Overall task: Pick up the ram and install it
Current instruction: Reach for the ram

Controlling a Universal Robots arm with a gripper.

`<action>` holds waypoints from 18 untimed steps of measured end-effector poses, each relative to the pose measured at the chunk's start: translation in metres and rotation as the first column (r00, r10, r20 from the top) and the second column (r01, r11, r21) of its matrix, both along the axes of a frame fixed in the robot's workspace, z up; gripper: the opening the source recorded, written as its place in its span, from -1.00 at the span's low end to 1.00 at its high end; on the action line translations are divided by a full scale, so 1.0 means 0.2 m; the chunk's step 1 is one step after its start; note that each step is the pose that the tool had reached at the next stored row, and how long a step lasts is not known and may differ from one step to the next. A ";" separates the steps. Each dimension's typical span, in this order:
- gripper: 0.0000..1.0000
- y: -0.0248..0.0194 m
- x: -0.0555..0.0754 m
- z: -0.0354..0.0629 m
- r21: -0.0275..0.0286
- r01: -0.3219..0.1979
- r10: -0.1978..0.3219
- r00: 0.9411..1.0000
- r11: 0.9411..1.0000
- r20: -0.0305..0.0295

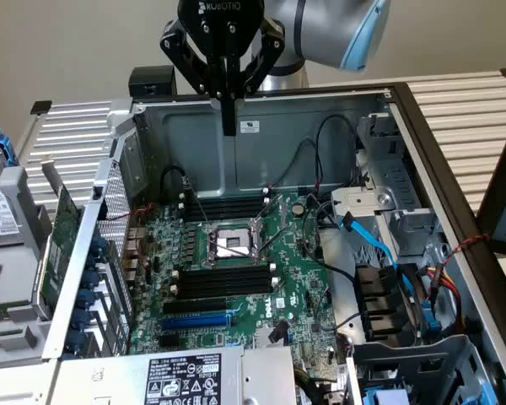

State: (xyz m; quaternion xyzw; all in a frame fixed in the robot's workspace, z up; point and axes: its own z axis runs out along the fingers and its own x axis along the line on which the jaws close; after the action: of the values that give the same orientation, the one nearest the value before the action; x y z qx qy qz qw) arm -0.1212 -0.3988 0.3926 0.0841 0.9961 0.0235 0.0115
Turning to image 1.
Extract silver disk bay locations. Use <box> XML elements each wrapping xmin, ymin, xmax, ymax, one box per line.
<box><xmin>331</xmin><ymin>111</ymin><xmax>439</xmax><ymax>258</ymax></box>

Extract black RAM slot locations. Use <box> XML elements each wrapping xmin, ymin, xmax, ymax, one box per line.
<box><xmin>171</xmin><ymin>280</ymin><xmax>276</xmax><ymax>294</ymax></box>
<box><xmin>172</xmin><ymin>273</ymin><xmax>276</xmax><ymax>287</ymax></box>
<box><xmin>172</xmin><ymin>266</ymin><xmax>277</xmax><ymax>280</ymax></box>
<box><xmin>184</xmin><ymin>194</ymin><xmax>266</xmax><ymax>203</ymax></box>
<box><xmin>170</xmin><ymin>286</ymin><xmax>275</xmax><ymax>301</ymax></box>
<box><xmin>184</xmin><ymin>199</ymin><xmax>266</xmax><ymax>209</ymax></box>
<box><xmin>184</xmin><ymin>210</ymin><xmax>266</xmax><ymax>221</ymax></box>
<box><xmin>184</xmin><ymin>205</ymin><xmax>266</xmax><ymax>214</ymax></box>

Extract grey parts rack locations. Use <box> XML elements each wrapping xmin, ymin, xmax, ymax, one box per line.
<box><xmin>0</xmin><ymin>164</ymin><xmax>58</xmax><ymax>370</ymax></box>

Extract thin metal locking lever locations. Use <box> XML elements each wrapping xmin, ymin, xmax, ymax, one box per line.
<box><xmin>204</xmin><ymin>235</ymin><xmax>256</xmax><ymax>259</ymax></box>
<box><xmin>259</xmin><ymin>227</ymin><xmax>295</xmax><ymax>257</ymax></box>

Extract green Dell motherboard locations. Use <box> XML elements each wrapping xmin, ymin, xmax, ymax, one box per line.
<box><xmin>128</xmin><ymin>192</ymin><xmax>342</xmax><ymax>368</ymax></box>

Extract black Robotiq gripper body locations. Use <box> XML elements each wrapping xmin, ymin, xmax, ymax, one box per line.
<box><xmin>176</xmin><ymin>0</ymin><xmax>266</xmax><ymax>58</ymax></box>

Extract short black expansion slot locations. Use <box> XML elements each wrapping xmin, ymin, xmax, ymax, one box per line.
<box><xmin>158</xmin><ymin>334</ymin><xmax>189</xmax><ymax>350</ymax></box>

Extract black box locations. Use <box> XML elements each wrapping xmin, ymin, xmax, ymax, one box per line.
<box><xmin>128</xmin><ymin>66</ymin><xmax>178</xmax><ymax>101</ymax></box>

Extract CPU socket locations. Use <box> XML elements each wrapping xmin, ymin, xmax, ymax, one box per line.
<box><xmin>200</xmin><ymin>217</ymin><xmax>271</xmax><ymax>269</ymax></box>

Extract red yellow power wire bundle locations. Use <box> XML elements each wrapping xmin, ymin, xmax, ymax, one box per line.
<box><xmin>425</xmin><ymin>261</ymin><xmax>465</xmax><ymax>332</ymax></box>

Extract open black silver PC case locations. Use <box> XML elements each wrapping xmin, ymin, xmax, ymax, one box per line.
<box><xmin>41</xmin><ymin>82</ymin><xmax>506</xmax><ymax>405</ymax></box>

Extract green graphics card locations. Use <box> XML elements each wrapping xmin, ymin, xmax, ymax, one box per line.
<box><xmin>31</xmin><ymin>155</ymin><xmax>85</xmax><ymax>320</ymax></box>

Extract silver rear port block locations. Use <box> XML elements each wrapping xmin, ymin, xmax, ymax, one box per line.
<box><xmin>124</xmin><ymin>226</ymin><xmax>148</xmax><ymax>284</ymax></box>

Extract blue expansion slot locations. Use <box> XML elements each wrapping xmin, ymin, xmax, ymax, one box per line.
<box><xmin>159</xmin><ymin>312</ymin><xmax>229</xmax><ymax>333</ymax></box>

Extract black wire with blue plug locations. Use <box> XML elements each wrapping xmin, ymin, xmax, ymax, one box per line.
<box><xmin>421</xmin><ymin>269</ymin><xmax>442</xmax><ymax>334</ymax></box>

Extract flat blue SATA wire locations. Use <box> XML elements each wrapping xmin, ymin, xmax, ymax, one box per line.
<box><xmin>340</xmin><ymin>212</ymin><xmax>408</xmax><ymax>296</ymax></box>

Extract black looped wire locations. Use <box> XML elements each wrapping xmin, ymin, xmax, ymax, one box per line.
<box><xmin>315</xmin><ymin>114</ymin><xmax>360</xmax><ymax>191</ymax></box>
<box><xmin>277</xmin><ymin>138</ymin><xmax>320</xmax><ymax>189</ymax></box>

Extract grey drive cage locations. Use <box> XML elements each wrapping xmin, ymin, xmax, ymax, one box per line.
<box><xmin>345</xmin><ymin>334</ymin><xmax>497</xmax><ymax>405</ymax></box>

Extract thin red wire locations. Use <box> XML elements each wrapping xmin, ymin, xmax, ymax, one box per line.
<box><xmin>105</xmin><ymin>203</ymin><xmax>157</xmax><ymax>224</ymax></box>

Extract black angled wire plug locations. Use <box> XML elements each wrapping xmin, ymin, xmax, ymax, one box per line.
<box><xmin>268</xmin><ymin>319</ymin><xmax>288</xmax><ymax>345</ymax></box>

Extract silver power supply with label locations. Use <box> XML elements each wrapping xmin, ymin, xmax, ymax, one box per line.
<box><xmin>57</xmin><ymin>344</ymin><xmax>299</xmax><ymax>405</ymax></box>

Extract blue plastic drive bracket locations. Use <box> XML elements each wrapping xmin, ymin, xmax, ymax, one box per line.
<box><xmin>362</xmin><ymin>386</ymin><xmax>412</xmax><ymax>405</ymax></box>

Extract silver chipset heatsink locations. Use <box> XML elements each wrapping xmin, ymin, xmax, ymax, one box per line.
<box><xmin>254</xmin><ymin>323</ymin><xmax>292</xmax><ymax>348</ymax></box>

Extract long black expansion slot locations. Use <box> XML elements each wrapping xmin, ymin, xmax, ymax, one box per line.
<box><xmin>163</xmin><ymin>296</ymin><xmax>229</xmax><ymax>316</ymax></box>

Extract red black twisted wire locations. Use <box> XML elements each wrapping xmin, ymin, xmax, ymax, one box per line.
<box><xmin>440</xmin><ymin>233</ymin><xmax>490</xmax><ymax>267</ymax></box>

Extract black fan shroud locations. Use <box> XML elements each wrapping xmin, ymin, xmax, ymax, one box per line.
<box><xmin>353</xmin><ymin>262</ymin><xmax>427</xmax><ymax>343</ymax></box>

